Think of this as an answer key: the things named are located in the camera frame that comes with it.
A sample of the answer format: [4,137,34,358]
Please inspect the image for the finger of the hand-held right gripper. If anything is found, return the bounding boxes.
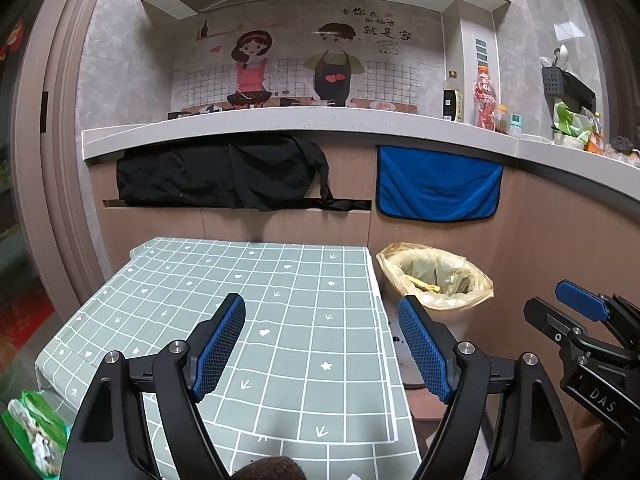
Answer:
[556,280,640,348]
[524,297,587,346]

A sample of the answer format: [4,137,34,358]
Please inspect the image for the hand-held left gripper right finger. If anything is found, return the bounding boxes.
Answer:
[397,295,583,480]

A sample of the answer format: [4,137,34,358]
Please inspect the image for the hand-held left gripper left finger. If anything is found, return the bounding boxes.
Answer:
[60,292,247,480]

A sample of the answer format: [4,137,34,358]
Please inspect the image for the waste bin with yellow bag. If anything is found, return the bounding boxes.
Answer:
[376,242,494,356]

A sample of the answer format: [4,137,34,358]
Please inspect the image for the green grid tablecloth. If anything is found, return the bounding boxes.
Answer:
[35,237,423,480]

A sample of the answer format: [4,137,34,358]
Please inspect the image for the dark fuzzy object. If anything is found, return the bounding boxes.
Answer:
[232,456,306,480]

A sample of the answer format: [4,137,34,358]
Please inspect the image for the orange packet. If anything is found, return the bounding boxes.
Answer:
[585,120,605,155]

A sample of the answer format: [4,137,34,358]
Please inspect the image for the blue towel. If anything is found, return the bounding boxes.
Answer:
[375,145,504,222]

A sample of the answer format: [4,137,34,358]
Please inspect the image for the green vegetable bags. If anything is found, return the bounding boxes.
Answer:
[551,102,593,150]

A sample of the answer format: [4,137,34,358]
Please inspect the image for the black cloth bag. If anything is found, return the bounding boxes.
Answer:
[116,135,373,212]

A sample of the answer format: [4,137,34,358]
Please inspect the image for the green plastic bag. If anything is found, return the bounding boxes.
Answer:
[0,391,71,478]

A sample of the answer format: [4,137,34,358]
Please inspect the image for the black utensil holder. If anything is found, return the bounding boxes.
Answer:
[541,45,568,96]
[560,71,598,111]

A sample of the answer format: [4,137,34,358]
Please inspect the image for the red drink bottle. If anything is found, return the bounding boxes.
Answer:
[474,64,498,130]

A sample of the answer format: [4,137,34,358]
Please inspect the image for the dark sauce bottle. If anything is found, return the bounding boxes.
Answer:
[441,70,463,123]

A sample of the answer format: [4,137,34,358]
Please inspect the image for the grey stone kitchen counter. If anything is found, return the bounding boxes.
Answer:
[81,107,640,196]

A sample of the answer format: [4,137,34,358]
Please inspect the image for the red hanging decoration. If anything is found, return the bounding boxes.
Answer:
[0,17,26,58]

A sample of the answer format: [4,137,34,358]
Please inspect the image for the brown door frame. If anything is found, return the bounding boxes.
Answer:
[20,0,108,306]

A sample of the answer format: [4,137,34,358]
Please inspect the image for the white wall heater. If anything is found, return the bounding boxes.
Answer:
[442,0,511,126]

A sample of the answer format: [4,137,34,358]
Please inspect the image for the cartoon couple wall sticker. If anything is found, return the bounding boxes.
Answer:
[170,0,448,113]

